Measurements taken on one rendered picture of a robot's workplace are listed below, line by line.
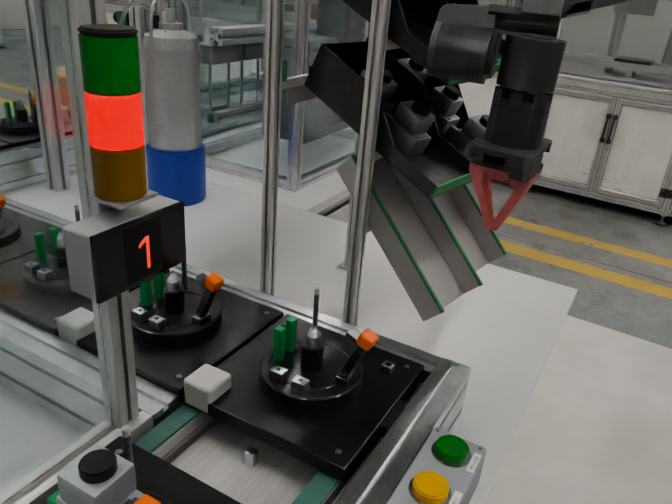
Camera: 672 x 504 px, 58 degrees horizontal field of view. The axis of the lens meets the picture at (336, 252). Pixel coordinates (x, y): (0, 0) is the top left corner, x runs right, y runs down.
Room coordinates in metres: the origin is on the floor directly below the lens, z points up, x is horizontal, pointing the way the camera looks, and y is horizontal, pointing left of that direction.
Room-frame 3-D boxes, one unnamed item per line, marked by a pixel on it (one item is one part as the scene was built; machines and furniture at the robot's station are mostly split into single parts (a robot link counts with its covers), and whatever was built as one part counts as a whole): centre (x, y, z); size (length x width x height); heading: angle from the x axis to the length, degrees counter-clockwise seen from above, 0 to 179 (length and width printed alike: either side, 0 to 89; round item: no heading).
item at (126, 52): (0.56, 0.22, 1.38); 0.05 x 0.05 x 0.05
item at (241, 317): (0.78, 0.24, 1.01); 0.24 x 0.24 x 0.13; 62
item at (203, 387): (0.67, 0.02, 1.01); 0.24 x 0.24 x 0.13; 62
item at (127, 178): (0.56, 0.22, 1.28); 0.05 x 0.05 x 0.05
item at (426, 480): (0.50, -0.13, 0.96); 0.04 x 0.04 x 0.02
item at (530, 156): (0.62, -0.17, 1.35); 0.10 x 0.07 x 0.07; 152
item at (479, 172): (0.63, -0.18, 1.28); 0.07 x 0.07 x 0.09; 62
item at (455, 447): (0.56, -0.16, 0.96); 0.04 x 0.04 x 0.02
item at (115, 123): (0.56, 0.22, 1.33); 0.05 x 0.05 x 0.05
